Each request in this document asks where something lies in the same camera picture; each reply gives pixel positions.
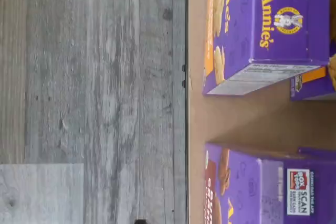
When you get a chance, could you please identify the purple Annie's box brown patch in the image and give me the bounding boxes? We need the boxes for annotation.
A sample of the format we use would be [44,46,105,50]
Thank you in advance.
[204,142,336,224]

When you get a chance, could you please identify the black metal shelf rack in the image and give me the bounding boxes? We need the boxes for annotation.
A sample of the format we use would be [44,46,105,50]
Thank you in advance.
[181,0,190,224]

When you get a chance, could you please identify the brown cardboard shelf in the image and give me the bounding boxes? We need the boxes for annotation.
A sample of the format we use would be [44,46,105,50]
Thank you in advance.
[187,0,336,224]

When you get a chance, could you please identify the purple Annie's snack box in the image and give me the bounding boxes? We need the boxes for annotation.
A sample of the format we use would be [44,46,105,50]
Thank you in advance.
[290,0,336,101]
[298,147,336,162]

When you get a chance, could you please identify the purple Annie's box yellow-orange patch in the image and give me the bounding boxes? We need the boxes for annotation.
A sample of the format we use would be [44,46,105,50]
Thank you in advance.
[201,0,331,96]

